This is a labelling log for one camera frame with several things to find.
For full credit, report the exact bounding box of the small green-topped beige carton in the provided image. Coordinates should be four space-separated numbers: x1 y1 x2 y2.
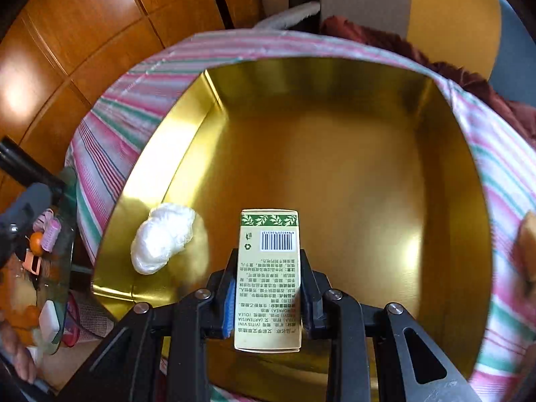
234 209 302 354

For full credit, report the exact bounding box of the white plastic-wrapped ball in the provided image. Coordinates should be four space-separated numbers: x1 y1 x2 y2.
130 202 196 275

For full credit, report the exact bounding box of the pink hair roller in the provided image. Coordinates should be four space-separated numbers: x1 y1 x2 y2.
41 217 62 252

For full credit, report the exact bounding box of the orange fruit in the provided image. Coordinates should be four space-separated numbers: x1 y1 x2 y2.
29 231 44 257

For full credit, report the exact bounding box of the glass side table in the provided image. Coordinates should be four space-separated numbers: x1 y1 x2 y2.
1 167 77 355

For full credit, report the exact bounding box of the gold tin box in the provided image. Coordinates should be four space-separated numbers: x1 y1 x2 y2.
82 57 491 401

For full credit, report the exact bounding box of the white eraser block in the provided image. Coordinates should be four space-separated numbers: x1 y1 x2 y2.
38 300 60 343

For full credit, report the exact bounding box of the wooden wardrobe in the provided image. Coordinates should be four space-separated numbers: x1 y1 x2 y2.
1 0 263 173

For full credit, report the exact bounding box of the yellow sponge cake near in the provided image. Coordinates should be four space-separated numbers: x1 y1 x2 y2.
517 211 536 283

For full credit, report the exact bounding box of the maroon blanket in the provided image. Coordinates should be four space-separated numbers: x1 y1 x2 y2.
320 16 535 149

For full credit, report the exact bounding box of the grey yellow blue chair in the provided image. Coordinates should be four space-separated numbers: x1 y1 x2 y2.
263 0 535 105

